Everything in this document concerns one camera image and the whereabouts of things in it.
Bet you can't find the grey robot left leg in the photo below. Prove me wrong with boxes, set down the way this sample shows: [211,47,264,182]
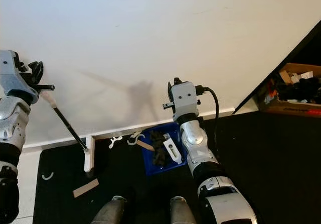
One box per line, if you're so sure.
[90,195,128,224]

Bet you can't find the black debris pieces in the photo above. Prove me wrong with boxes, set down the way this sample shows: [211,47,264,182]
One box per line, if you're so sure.
[149,130,169,165]

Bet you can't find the brown cardboard box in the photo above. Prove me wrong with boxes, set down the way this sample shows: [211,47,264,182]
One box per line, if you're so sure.
[256,63,321,118]

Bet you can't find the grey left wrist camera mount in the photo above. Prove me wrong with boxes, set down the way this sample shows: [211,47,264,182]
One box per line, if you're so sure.
[0,50,38,104]

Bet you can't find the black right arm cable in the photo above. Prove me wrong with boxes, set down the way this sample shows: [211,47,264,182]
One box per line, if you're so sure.
[196,85,220,149]

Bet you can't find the black floor mat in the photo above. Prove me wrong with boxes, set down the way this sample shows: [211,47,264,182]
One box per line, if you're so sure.
[33,111,321,224]

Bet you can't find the grey robot right leg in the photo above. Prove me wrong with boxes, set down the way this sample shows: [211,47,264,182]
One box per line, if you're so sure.
[170,196,199,224]

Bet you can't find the short wooden stick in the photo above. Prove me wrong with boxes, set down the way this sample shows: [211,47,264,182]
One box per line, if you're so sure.
[136,140,155,151]

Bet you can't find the grey robot leg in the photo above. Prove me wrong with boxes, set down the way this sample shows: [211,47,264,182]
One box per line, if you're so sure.
[170,196,199,224]
[90,195,128,224]

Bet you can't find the black handled white broom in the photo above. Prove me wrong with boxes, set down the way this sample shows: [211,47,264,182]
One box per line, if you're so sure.
[41,89,96,173]

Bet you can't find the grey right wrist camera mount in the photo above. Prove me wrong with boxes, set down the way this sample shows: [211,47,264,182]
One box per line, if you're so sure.
[173,82,200,122]

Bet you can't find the blue dustpan with handle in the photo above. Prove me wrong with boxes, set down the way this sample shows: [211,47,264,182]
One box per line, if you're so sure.
[139,115,183,176]

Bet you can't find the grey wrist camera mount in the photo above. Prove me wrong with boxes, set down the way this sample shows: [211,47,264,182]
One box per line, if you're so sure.
[0,50,38,104]
[173,82,200,122]

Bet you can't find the flat wooden stick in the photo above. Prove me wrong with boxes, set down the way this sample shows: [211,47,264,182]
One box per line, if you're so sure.
[73,178,100,198]

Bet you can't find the white plastic bar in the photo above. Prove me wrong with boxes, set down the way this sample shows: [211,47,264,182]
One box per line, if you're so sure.
[163,138,183,164]

